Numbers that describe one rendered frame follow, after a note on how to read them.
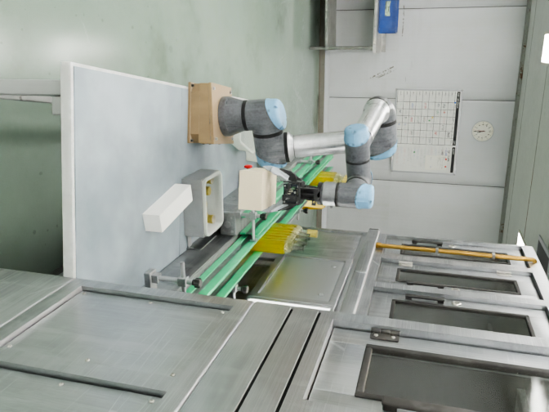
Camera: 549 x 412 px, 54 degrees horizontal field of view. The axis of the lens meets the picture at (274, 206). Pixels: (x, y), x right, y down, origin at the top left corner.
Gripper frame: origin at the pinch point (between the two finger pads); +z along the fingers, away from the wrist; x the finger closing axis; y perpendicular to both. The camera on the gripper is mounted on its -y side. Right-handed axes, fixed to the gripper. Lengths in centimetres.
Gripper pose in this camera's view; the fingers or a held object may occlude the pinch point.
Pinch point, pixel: (262, 188)
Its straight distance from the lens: 172.1
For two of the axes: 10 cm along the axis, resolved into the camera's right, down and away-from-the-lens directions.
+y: -2.9, 1.2, -9.5
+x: -0.4, 9.9, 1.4
